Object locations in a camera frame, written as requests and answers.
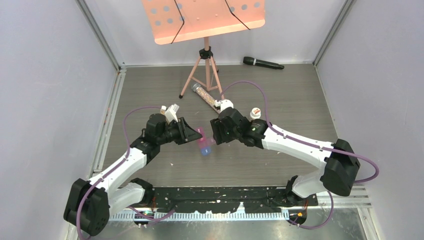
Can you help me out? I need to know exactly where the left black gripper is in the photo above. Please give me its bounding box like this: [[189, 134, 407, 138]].
[[157, 117, 202, 145]]

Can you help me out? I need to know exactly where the pink blue weekly pill organizer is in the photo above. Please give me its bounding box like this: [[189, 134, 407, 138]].
[[196, 127, 216, 156]]

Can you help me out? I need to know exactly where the white vitamin pill bottle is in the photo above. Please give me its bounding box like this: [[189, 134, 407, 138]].
[[249, 107, 262, 121]]

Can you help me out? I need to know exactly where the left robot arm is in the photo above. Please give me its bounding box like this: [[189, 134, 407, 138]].
[[63, 113, 203, 237]]

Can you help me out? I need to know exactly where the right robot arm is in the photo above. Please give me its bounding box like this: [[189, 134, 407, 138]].
[[210, 107, 361, 205]]

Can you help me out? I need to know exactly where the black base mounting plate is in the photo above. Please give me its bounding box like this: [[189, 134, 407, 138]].
[[148, 186, 319, 214]]

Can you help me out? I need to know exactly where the black microphone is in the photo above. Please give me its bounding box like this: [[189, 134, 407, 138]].
[[242, 56, 285, 70]]

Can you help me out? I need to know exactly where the pink music stand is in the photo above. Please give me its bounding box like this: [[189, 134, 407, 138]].
[[141, 0, 266, 98]]

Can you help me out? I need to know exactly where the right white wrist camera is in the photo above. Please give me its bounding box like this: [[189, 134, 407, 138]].
[[213, 99, 234, 114]]

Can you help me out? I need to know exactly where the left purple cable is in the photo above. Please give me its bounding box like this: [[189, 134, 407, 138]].
[[75, 105, 175, 240]]

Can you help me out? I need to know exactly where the purple cable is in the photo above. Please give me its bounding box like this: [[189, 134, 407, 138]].
[[220, 80, 380, 230], [75, 105, 175, 240]]

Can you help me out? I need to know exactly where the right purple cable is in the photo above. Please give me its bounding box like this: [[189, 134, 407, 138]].
[[220, 80, 380, 230]]

